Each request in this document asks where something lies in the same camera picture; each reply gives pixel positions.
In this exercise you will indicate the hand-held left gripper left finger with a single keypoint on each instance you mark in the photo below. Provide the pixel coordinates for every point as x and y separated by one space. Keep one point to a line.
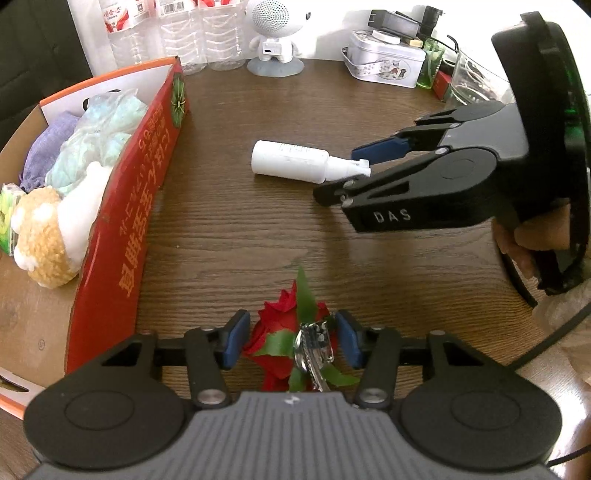
235 341

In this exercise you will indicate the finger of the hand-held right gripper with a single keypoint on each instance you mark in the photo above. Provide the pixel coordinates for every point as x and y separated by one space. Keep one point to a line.
369 184
378 148

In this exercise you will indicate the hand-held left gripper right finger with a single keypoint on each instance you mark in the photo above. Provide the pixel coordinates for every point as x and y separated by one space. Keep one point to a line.
348 341

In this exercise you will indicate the white spray bottle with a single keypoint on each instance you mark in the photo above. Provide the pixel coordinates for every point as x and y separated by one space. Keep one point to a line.
291 161

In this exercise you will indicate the orange cardboard box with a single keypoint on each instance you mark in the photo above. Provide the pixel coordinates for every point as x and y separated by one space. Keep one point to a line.
134 194

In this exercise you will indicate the tan and white plush toy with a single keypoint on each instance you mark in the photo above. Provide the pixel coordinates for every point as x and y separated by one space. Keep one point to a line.
51 235

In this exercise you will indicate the clear plastic bag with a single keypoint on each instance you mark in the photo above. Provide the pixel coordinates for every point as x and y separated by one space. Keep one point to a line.
101 134

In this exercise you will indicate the green tissue pack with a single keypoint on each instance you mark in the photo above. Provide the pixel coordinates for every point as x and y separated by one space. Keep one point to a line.
8 217

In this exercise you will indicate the wooden desktop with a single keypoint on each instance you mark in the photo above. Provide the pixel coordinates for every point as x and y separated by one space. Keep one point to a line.
231 230

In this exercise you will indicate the person's right hand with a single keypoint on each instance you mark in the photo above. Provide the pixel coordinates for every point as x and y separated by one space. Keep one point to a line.
531 237

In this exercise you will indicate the clear glass cup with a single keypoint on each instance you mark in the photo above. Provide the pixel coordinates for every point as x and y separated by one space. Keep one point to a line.
478 78

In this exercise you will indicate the white tin box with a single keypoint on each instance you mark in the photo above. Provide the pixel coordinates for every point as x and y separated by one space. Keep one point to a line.
385 64

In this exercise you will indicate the small red box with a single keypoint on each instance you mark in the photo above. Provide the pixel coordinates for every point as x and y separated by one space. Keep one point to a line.
443 85

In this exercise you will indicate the small green bottle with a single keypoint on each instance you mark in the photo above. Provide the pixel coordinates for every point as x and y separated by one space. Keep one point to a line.
430 64

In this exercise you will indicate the black charger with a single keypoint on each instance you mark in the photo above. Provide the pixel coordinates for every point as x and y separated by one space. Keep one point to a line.
397 21
431 18

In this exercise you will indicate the white robot speaker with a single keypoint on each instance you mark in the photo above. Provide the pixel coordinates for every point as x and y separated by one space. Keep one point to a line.
274 27

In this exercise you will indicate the clear water bottle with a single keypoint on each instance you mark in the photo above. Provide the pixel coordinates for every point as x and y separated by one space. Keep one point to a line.
127 32
180 32
224 32

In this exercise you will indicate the black paper bag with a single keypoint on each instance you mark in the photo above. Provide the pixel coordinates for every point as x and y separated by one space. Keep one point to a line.
37 55

